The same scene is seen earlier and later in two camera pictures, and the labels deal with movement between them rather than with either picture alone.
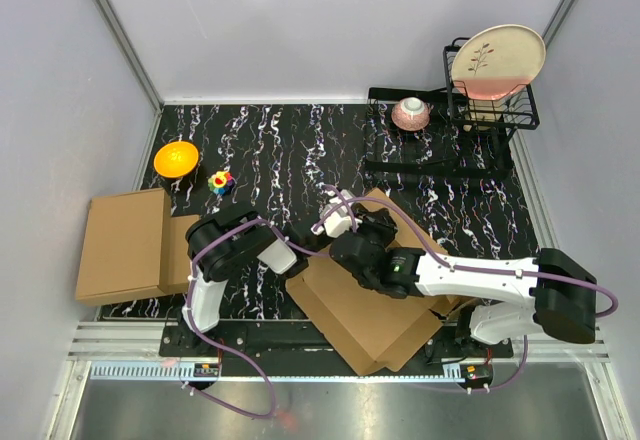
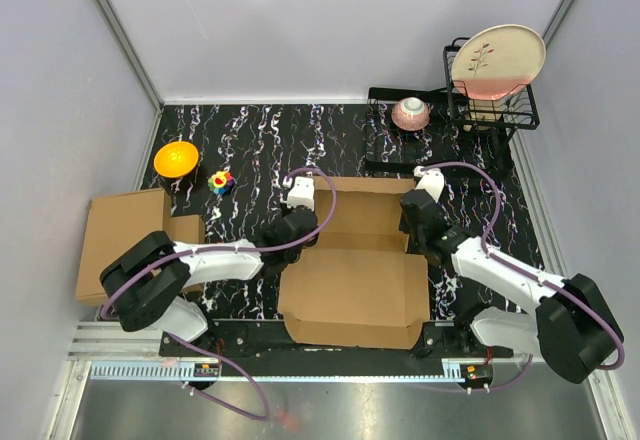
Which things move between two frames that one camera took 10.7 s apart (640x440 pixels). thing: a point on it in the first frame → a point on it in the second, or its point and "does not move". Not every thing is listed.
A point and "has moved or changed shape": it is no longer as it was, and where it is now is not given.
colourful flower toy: [221, 183] does not move
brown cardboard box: [377, 330] has moved or changed shape
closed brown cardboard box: [133, 247] does not move
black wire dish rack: [440, 132] does not move
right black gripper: [379, 220] → [403, 224]
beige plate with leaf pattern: [497, 62] does not move
